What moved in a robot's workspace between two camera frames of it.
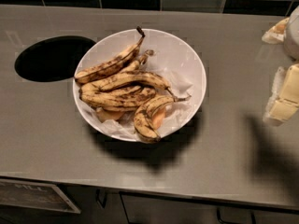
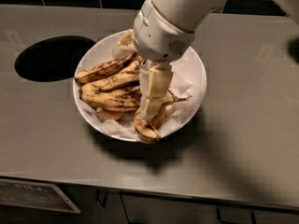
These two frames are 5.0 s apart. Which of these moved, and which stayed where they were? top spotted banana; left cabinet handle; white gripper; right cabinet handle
Moved: white gripper
Stayed: top spotted banana; left cabinet handle; right cabinet handle
